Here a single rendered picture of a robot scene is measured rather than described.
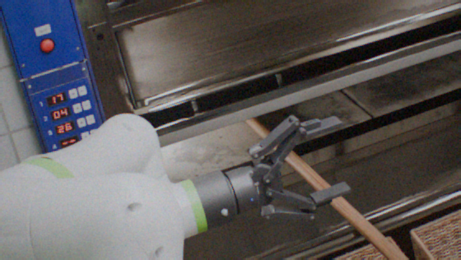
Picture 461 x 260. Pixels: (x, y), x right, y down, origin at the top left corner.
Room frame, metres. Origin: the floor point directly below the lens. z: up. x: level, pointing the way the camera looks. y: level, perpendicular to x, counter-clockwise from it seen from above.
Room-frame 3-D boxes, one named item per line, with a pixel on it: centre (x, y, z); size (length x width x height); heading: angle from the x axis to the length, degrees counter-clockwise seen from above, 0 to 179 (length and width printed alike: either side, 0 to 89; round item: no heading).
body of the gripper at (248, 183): (1.25, -0.02, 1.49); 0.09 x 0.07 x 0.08; 103
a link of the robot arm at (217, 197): (1.23, 0.05, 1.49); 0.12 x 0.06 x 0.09; 13
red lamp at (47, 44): (1.69, 0.34, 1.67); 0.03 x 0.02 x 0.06; 103
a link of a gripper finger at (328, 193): (1.28, -0.15, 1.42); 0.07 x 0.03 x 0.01; 103
